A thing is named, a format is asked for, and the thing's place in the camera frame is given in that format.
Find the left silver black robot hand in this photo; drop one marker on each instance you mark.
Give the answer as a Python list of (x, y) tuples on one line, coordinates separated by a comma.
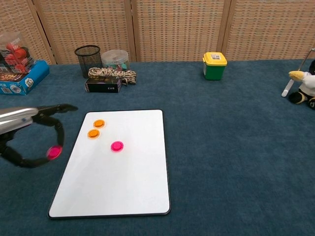
[(14, 118)]

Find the pink disc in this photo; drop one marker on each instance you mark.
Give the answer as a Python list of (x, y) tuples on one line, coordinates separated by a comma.
[(54, 152), (117, 146)]

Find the orange disc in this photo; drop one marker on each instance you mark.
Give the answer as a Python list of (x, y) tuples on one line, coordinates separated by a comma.
[(93, 133), (99, 123)]

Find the white rectangular board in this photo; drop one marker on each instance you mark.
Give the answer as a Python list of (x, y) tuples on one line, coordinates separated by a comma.
[(118, 177)]

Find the blue printed cardboard box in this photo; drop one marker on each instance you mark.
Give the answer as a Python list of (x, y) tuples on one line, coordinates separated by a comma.
[(29, 81)]

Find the clear box with red items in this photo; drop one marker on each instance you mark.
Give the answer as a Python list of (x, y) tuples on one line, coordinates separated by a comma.
[(14, 56)]

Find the black mesh pen cup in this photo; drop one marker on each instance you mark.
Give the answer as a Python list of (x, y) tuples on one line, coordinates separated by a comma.
[(88, 61)]

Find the small black cardboard box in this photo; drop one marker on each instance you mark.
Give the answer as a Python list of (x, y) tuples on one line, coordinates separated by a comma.
[(103, 87)]

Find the clear jar of coloured clips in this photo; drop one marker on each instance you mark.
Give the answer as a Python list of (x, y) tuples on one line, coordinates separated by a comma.
[(115, 60)]

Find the woven wooden folding screen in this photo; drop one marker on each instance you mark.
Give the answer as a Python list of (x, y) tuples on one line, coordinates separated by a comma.
[(177, 29)]

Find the yellow-lidded green container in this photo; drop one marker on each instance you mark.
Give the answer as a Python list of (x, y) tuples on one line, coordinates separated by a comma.
[(214, 70)]

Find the blue table cloth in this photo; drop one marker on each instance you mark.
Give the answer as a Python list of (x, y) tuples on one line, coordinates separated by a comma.
[(221, 147)]

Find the plush toy on swing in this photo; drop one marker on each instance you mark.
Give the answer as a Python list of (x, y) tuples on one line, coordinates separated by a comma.
[(286, 89)]

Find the black and white plush toy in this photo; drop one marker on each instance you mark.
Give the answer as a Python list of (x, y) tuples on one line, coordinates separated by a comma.
[(307, 81)]

